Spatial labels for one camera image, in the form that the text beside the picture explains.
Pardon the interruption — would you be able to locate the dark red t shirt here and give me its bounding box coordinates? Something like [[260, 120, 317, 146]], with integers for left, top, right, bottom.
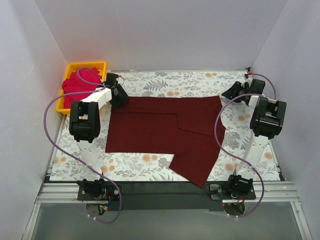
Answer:
[[105, 96, 226, 188]]

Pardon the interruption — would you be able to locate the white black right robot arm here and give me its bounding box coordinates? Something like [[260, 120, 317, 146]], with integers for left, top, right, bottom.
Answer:
[[221, 79, 287, 199]]

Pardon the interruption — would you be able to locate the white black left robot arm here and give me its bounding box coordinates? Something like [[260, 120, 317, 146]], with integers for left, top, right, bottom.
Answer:
[[69, 85, 130, 200]]

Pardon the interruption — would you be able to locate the bright pink t shirt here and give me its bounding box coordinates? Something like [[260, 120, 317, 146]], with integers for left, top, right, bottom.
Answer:
[[62, 67, 102, 109]]

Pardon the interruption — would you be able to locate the floral patterned table mat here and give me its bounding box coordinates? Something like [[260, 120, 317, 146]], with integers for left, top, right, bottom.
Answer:
[[49, 70, 281, 182]]

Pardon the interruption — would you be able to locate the yellow plastic bin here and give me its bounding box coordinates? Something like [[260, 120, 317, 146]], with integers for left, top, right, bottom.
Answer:
[[56, 61, 107, 115]]

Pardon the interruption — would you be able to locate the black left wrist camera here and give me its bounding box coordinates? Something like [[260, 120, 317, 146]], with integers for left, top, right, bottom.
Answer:
[[104, 73, 119, 89]]

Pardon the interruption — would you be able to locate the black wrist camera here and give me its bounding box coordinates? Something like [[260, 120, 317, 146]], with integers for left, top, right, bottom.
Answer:
[[104, 73, 119, 89], [247, 78, 266, 95]]

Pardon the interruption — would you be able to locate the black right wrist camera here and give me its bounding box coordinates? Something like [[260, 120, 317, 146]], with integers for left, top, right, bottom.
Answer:
[[247, 78, 266, 95]]

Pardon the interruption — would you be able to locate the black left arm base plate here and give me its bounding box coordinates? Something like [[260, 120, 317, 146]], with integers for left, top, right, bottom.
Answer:
[[76, 183, 122, 201]]

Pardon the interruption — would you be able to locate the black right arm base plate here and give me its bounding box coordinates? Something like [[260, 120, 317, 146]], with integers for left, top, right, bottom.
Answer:
[[203, 181, 256, 204]]

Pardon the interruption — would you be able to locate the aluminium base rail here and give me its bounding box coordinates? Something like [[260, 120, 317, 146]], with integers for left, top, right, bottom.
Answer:
[[36, 181, 301, 203]]

